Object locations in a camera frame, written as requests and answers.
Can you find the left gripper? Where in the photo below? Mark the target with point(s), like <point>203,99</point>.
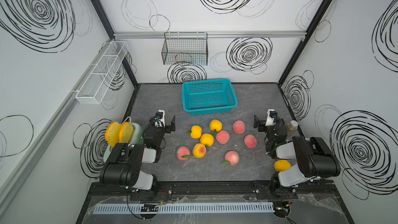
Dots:
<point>166,128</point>

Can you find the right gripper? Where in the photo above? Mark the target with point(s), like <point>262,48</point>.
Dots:
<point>263,126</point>

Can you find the pink peach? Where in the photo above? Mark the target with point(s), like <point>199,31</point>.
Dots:
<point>183,153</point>
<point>222,137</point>
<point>239,127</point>
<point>231,158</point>
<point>250,141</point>

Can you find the yellow red peach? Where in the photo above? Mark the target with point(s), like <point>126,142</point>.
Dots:
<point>199,150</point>

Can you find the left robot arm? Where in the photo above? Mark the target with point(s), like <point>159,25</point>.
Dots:
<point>129,146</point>

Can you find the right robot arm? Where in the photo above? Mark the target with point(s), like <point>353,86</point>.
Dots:
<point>314,159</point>

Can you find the teal plastic basket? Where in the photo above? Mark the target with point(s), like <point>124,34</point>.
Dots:
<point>208,97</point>

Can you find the brown spice jar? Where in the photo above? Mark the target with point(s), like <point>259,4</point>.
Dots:
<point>292,128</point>

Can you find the mint green toaster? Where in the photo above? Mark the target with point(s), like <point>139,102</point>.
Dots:
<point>136,139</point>

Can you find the yellow peach top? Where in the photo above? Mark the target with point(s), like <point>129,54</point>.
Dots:
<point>215,126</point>

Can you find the pink peach bottom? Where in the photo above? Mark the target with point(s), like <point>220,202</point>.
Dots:
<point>231,158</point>

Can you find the right yellow toast slice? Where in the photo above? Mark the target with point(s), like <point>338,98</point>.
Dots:
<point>126,133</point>

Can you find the yellow toast slice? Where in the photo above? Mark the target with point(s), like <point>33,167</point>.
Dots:
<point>126,133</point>
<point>112,133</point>

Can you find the left yellow toast slice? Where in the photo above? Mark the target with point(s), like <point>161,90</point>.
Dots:
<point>112,133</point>

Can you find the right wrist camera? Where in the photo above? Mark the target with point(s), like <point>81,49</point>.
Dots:
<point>271,116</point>

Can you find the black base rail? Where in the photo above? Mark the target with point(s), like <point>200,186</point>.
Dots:
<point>171,190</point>

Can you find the black wire wall basket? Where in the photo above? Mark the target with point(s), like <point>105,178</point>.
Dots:
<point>191,47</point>

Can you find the white slotted cable duct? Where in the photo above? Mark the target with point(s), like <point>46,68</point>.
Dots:
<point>184,208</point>

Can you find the white mesh wall shelf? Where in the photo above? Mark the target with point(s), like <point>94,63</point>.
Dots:
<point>100,78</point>

